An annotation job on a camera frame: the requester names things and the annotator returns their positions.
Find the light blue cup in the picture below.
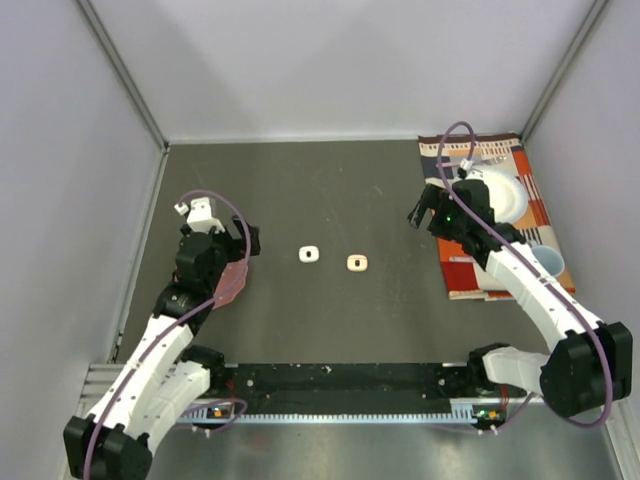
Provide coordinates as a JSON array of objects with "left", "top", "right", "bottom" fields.
[{"left": 531, "top": 245, "right": 565, "bottom": 277}]

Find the pink polka dot plate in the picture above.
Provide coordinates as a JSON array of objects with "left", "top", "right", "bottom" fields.
[{"left": 213, "top": 260, "right": 248, "bottom": 310}]

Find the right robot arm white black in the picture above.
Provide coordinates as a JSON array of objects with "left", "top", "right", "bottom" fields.
[{"left": 408, "top": 179, "right": 633, "bottom": 419}]

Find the pink earbud charging case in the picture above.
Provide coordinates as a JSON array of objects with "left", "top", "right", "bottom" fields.
[{"left": 346, "top": 254, "right": 368, "bottom": 273}]

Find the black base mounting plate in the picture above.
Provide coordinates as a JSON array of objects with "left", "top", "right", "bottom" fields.
[{"left": 219, "top": 361, "right": 530, "bottom": 415}]

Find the left aluminium corner post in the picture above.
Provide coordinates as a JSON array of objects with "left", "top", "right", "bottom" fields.
[{"left": 72, "top": 0, "right": 169, "bottom": 152}]

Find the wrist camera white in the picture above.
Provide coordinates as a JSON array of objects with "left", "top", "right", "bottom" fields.
[
  {"left": 456, "top": 158, "right": 484, "bottom": 181},
  {"left": 174, "top": 197, "right": 225, "bottom": 234}
]

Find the patterned orange placemat cloth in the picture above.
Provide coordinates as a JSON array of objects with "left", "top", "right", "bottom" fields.
[{"left": 418, "top": 133, "right": 576, "bottom": 301}]

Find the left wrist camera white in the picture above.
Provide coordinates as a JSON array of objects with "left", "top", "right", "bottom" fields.
[{"left": 174, "top": 197, "right": 225, "bottom": 234}]

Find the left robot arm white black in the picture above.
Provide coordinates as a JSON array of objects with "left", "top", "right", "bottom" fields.
[{"left": 63, "top": 214, "right": 260, "bottom": 479}]

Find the white earbud charging case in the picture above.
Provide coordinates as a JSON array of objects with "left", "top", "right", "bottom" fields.
[{"left": 298, "top": 245, "right": 320, "bottom": 264}]

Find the white paper plate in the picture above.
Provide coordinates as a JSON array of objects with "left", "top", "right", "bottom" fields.
[{"left": 480, "top": 168, "right": 528, "bottom": 223}]

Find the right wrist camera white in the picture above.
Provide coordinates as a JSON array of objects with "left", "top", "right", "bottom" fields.
[{"left": 456, "top": 158, "right": 484, "bottom": 181}]

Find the right aluminium corner post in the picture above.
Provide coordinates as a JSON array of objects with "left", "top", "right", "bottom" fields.
[{"left": 520, "top": 0, "right": 611, "bottom": 144}]

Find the aluminium corner post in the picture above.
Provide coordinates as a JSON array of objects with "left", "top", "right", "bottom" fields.
[
  {"left": 520, "top": 0, "right": 611, "bottom": 144},
  {"left": 72, "top": 0, "right": 169, "bottom": 152}
]

